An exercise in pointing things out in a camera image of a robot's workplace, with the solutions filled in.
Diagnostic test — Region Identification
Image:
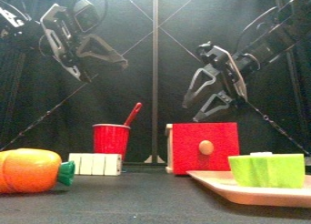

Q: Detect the green toy starfruit piece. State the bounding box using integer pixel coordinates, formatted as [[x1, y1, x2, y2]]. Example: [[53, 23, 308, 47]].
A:
[[227, 151, 306, 189]]

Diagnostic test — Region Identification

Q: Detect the red wooden box with knob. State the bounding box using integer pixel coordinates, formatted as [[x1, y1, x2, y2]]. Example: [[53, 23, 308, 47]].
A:
[[165, 121, 242, 176]]

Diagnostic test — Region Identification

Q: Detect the red plastic cup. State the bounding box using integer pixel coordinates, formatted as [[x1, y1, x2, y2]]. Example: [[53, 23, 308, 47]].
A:
[[91, 123, 133, 162]]

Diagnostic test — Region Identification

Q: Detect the white segmented toy block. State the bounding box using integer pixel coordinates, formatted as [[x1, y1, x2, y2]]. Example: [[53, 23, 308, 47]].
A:
[[67, 152, 125, 177]]

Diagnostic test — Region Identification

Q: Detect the light wooden tray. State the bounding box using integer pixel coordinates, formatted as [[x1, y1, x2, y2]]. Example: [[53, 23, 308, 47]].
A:
[[186, 169, 311, 209]]

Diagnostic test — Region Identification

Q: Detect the orange toy carrot green stem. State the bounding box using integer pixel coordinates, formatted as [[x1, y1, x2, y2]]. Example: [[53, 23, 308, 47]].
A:
[[0, 148, 77, 195]]

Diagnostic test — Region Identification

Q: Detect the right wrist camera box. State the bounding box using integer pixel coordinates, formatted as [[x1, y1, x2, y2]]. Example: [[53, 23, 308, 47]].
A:
[[197, 41, 222, 64]]

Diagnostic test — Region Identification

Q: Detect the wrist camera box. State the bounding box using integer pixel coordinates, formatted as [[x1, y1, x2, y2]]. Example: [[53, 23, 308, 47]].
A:
[[73, 0, 102, 34], [197, 41, 222, 64]]

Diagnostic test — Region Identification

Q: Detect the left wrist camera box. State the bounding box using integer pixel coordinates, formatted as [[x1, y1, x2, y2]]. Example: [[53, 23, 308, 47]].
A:
[[73, 0, 102, 34]]

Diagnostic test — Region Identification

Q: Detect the thin diagonal brace wire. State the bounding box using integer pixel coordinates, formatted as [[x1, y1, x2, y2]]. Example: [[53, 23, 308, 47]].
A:
[[0, 0, 205, 152], [117, 0, 311, 158]]

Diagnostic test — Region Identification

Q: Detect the grey vertical frame pole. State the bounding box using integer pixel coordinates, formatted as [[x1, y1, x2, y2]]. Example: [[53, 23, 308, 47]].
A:
[[143, 0, 167, 165]]

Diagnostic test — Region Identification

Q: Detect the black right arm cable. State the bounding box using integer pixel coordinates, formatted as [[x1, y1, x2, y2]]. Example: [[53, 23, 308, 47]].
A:
[[235, 5, 282, 54]]

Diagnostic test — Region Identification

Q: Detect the red spoon handle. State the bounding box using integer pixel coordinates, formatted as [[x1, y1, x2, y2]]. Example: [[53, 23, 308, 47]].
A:
[[123, 102, 143, 127]]

